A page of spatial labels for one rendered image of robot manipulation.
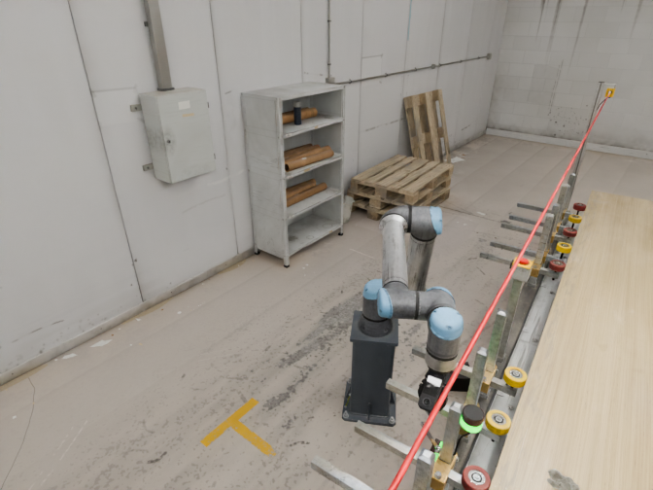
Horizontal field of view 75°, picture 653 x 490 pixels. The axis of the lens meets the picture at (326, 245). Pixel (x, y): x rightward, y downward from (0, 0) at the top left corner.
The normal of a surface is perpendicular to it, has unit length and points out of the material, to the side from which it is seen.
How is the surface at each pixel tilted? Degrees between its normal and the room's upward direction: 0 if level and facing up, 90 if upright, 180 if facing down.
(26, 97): 90
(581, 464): 0
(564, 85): 90
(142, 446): 0
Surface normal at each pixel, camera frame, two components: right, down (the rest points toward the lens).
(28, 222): 0.78, 0.30
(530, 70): -0.62, 0.37
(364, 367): -0.14, 0.47
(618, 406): 0.00, -0.88
